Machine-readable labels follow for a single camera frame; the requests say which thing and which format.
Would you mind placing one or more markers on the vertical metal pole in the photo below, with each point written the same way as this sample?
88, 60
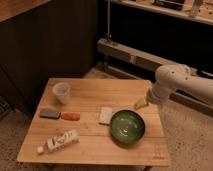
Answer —
108, 20

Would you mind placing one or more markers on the orange red block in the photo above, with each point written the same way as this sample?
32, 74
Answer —
70, 116

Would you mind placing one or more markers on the white rectangular sponge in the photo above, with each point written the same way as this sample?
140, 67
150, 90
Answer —
105, 115

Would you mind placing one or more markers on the green ceramic bowl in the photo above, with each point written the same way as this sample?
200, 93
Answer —
127, 126

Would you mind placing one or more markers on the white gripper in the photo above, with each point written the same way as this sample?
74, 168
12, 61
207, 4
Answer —
155, 95

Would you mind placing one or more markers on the white plastic bottle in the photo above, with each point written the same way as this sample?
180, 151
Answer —
59, 141

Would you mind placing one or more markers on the wooden shelf with items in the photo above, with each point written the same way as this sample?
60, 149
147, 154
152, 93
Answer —
194, 10

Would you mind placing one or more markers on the clear plastic cup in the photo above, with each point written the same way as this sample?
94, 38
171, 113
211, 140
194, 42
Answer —
62, 92

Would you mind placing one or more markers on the wooden table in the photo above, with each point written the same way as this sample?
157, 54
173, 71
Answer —
95, 145

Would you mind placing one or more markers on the grey sponge block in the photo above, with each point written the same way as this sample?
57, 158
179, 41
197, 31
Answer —
49, 113

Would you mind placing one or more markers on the grey metal beam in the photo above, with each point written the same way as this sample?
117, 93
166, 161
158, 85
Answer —
151, 62

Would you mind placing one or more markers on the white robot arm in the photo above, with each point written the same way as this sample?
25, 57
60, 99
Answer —
170, 78

